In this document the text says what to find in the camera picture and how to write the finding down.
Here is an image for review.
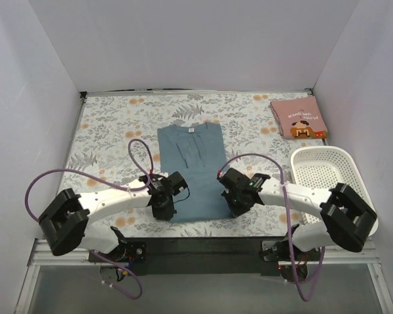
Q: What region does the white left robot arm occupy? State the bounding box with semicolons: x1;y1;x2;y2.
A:
39;171;189;262

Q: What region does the folded pink t shirt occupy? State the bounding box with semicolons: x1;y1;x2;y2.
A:
271;96;328;139

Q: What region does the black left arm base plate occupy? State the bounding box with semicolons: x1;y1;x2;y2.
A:
98;241;147;270

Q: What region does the blue t shirt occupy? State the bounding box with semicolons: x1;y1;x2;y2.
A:
157;123;232;223

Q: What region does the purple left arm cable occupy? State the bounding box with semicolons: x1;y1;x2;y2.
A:
25;139;143;300

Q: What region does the white perforated plastic basket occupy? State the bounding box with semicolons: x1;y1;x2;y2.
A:
290;146;379;236

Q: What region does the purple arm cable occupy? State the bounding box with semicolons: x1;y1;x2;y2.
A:
217;152;325;302
25;139;143;300

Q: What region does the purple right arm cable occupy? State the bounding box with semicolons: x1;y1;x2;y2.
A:
217;152;325;302

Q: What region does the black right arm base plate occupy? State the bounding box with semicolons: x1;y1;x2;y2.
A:
259;240;321;283

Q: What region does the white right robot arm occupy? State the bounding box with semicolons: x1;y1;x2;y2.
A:
217;168;378;260

